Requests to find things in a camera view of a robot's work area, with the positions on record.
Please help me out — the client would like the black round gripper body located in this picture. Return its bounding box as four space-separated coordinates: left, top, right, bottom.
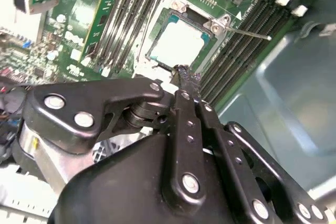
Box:
48 133 237 224

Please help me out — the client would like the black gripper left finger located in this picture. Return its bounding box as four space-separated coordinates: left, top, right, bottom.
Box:
22 65 207 214

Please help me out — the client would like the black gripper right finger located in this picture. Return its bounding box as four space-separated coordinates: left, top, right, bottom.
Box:
183 68 329 224

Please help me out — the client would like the metal socket cover frame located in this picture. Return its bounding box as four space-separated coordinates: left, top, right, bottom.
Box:
132 57 179 86

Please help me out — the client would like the silver square CPU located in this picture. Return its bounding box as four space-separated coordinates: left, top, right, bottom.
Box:
151 19 211 67

